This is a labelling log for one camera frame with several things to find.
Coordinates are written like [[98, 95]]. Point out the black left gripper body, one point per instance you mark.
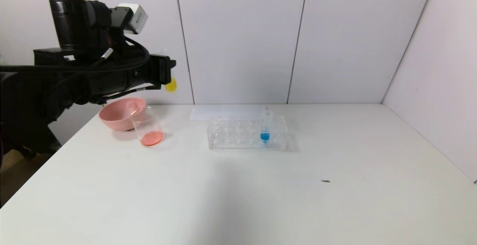
[[163, 70]]

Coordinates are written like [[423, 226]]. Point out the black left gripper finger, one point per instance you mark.
[[173, 65]]

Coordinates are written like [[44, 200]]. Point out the test tube with yellow pigment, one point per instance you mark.
[[171, 84]]

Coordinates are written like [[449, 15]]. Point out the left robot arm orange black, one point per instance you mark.
[[74, 25]]

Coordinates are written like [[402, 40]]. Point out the clear glass beaker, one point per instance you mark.
[[151, 137]]

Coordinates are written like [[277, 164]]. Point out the clear plastic test tube rack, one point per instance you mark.
[[238, 140]]

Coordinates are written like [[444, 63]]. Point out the test tube with blue pigment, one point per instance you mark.
[[265, 137]]

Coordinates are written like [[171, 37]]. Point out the white paper sheet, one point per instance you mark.
[[203, 113]]

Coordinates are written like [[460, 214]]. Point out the pink bowl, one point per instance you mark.
[[119, 120]]

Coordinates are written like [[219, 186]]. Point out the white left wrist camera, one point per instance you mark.
[[134, 16]]

